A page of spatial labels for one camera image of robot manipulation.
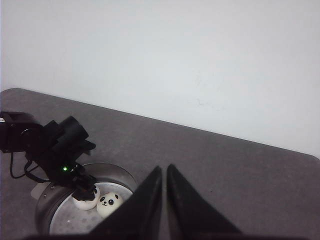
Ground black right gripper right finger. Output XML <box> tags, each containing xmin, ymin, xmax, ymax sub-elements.
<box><xmin>166</xmin><ymin>164</ymin><xmax>242</xmax><ymax>240</ymax></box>

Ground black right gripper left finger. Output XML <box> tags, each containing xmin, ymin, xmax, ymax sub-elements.
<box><xmin>89</xmin><ymin>166</ymin><xmax>163</xmax><ymax>240</ymax></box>

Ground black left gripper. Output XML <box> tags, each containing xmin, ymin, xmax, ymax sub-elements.
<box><xmin>44</xmin><ymin>140</ymin><xmax>98</xmax><ymax>201</ymax></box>

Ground white panda bun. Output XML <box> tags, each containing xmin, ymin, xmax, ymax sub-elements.
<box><xmin>72</xmin><ymin>187</ymin><xmax>101</xmax><ymax>211</ymax></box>
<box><xmin>96</xmin><ymin>192</ymin><xmax>124</xmax><ymax>218</ymax></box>

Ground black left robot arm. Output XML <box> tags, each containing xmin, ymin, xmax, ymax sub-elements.
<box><xmin>0</xmin><ymin>111</ymin><xmax>98</xmax><ymax>201</ymax></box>

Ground stainless steel steamer pot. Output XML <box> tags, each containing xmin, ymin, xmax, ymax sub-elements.
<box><xmin>31</xmin><ymin>163</ymin><xmax>138</xmax><ymax>235</ymax></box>

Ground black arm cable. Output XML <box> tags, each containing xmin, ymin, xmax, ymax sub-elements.
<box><xmin>9</xmin><ymin>150</ymin><xmax>51</xmax><ymax>183</ymax></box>

